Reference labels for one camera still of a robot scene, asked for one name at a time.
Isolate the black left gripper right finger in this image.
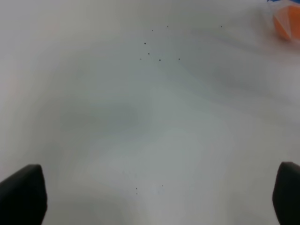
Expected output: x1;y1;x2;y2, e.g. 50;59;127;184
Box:
272;162;300;225

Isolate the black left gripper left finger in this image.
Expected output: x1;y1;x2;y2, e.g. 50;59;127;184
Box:
0;165;47;225

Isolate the clear zip bag blue seal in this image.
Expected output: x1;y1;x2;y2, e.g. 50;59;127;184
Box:
267;0;300;43

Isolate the orange fruit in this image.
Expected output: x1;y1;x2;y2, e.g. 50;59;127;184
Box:
272;5;300;41

